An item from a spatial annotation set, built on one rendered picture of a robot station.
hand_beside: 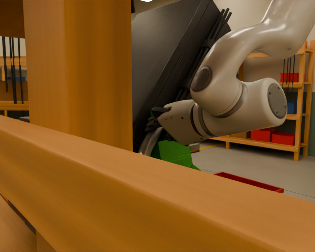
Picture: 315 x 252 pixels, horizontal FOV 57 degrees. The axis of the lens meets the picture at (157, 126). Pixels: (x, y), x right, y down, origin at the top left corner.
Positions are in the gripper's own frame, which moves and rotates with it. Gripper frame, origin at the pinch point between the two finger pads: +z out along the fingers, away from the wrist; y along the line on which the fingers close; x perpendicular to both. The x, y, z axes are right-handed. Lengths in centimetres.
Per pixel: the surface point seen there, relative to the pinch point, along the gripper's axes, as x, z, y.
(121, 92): 16.6, -25.0, 20.7
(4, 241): 37, 44, 3
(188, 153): -3.5, 2.8, -13.5
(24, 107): -76, 256, 12
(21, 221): 29, 54, 0
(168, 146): -0.7, 2.8, -6.5
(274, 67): -475, 230, -292
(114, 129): 20.4, -23.8, 18.3
